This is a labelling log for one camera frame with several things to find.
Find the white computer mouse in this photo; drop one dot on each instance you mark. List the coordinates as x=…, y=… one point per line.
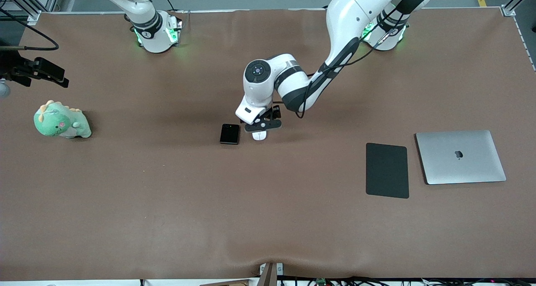
x=259, y=136

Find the metal mount bracket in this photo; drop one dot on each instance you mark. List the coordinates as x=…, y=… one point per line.
x=279, y=270

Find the brown table cover mat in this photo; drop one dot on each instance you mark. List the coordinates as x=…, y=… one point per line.
x=268, y=202

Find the black mouse pad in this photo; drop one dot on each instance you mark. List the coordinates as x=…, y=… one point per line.
x=387, y=171

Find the green dinosaur plush toy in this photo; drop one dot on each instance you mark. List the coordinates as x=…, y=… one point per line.
x=54, y=124

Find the silver closed laptop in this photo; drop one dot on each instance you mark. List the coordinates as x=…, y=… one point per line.
x=456, y=168

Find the black flip phone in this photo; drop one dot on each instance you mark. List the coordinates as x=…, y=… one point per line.
x=230, y=134

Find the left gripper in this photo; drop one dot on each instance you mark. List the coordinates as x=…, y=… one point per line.
x=276, y=111

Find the small green circuit board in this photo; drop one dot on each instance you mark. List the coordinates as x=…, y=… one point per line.
x=321, y=282

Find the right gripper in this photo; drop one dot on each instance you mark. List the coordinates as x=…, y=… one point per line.
x=10, y=65

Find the brown wooden post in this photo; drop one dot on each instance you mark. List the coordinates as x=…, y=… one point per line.
x=268, y=277

